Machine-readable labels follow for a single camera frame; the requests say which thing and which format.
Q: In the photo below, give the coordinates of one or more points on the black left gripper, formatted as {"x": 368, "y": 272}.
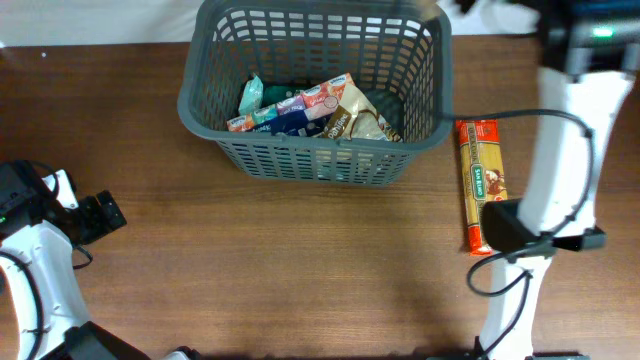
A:
{"x": 100, "y": 216}

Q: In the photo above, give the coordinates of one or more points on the light blue tissue pack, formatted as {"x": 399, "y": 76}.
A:
{"x": 252, "y": 96}

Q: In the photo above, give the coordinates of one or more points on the colourful Kleenex tissue multipack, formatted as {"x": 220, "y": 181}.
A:
{"x": 304, "y": 115}

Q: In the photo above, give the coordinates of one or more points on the Pantree pouch white contents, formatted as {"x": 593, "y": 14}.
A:
{"x": 357, "y": 118}

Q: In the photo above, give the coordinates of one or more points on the San Remo spaghetti pack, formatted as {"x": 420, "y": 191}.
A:
{"x": 482, "y": 176}

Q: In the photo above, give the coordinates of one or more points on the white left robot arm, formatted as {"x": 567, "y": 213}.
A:
{"x": 42, "y": 225}

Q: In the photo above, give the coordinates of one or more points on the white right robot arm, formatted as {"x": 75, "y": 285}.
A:
{"x": 589, "y": 58}

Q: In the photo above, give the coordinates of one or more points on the grey plastic basket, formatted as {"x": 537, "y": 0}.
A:
{"x": 397, "y": 52}

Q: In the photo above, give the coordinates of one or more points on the black base at table edge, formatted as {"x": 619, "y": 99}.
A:
{"x": 533, "y": 357}

